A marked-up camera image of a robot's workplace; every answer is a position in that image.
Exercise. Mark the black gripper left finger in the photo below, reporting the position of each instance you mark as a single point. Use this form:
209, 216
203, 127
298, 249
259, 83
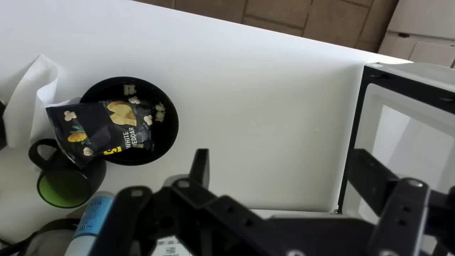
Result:
136, 214

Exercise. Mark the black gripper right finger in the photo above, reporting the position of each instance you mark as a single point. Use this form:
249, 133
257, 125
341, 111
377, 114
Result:
402, 214

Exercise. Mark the black popcorn packet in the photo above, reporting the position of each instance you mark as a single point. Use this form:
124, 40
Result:
99, 130

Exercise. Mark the black bowl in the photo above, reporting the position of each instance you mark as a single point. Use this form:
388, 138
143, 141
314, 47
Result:
165, 137

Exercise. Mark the popcorn pile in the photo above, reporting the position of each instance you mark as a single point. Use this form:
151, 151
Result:
159, 111

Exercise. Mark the blue label bottle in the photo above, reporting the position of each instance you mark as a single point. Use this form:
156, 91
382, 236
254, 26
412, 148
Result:
92, 218

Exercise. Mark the black mug green inside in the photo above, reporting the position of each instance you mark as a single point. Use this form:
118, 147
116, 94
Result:
61, 189

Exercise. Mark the white microwave oven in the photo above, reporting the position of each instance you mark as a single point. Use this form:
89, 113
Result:
360, 118

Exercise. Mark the white paper napkin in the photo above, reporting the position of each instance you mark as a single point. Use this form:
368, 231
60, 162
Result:
28, 94

